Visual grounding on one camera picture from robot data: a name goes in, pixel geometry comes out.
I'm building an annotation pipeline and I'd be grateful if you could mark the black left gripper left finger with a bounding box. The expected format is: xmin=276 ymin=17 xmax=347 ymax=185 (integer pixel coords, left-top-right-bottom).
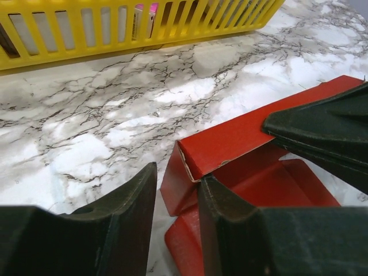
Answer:
xmin=1 ymin=162 xmax=157 ymax=275

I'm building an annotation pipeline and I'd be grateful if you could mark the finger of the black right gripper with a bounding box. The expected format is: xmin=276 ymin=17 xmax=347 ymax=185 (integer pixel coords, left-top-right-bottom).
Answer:
xmin=262 ymin=83 xmax=367 ymax=193

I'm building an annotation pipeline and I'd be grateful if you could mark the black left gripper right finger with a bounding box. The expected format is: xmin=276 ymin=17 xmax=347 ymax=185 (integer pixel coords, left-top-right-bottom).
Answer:
xmin=198 ymin=176 xmax=367 ymax=275

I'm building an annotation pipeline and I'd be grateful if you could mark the red paper box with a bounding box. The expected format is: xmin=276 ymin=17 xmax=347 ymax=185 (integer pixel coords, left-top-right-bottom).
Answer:
xmin=160 ymin=75 xmax=362 ymax=275

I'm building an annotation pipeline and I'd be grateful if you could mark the pink white box in basket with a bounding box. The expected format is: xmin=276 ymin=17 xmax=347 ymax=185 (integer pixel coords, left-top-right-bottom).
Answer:
xmin=132 ymin=3 xmax=158 ymax=40

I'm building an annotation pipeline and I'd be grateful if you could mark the yellow plastic shopping basket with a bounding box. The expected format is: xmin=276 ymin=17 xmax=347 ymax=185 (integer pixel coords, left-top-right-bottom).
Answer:
xmin=1 ymin=1 xmax=282 ymax=70

